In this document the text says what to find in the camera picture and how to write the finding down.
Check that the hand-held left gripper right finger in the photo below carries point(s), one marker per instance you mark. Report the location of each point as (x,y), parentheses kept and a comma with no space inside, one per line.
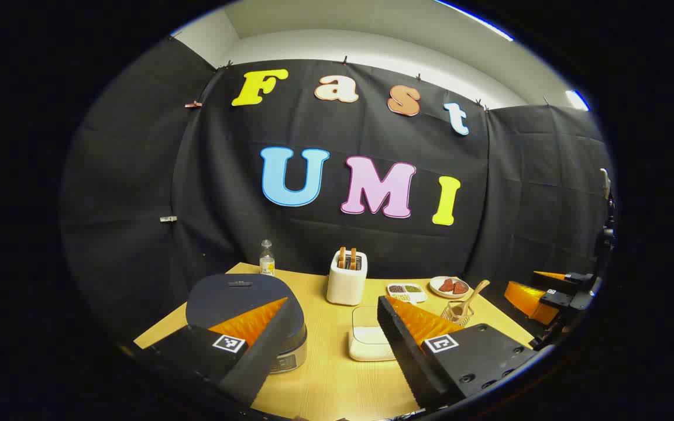
(404,362)

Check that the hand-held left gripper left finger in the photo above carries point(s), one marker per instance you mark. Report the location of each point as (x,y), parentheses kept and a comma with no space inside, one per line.
(267,356)

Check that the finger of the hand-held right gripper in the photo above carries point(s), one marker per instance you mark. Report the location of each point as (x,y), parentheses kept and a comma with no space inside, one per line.
(574,279)
(527,298)

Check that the wooden spoon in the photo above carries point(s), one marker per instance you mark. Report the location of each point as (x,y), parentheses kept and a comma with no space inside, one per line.
(477,292)

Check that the dark grey rice cooker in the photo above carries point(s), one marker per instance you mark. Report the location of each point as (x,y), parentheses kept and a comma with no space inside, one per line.
(237,298)

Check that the clear plastic rice box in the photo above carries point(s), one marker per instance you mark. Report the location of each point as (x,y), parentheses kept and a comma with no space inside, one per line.
(366,316)

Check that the heap of pale soybeans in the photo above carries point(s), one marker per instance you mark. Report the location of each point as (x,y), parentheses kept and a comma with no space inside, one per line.
(402,297)

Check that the red meat slice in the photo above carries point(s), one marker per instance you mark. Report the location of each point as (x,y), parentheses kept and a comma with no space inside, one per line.
(446,286)
(460,288)

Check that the white divided dish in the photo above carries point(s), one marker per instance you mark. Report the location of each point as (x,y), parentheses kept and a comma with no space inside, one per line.
(420,295)

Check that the round white plate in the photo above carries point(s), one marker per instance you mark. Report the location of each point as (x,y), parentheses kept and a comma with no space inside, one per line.
(435,286)

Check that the small clear drink bottle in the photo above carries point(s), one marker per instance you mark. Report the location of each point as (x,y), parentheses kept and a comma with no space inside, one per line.
(267,266)

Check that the white toaster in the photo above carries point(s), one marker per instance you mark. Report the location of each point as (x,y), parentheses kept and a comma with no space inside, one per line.
(346,286)

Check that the toasted bread slice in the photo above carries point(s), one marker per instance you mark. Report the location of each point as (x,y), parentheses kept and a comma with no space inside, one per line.
(353,259)
(341,258)

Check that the ceiling light strip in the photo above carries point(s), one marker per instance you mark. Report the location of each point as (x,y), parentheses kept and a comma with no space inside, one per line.
(577,99)

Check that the black backdrop cloth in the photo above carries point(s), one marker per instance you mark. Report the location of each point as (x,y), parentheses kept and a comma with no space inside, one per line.
(226,204)

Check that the copper cloth clip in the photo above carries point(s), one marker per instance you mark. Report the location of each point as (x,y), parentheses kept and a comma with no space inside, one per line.
(193,104)

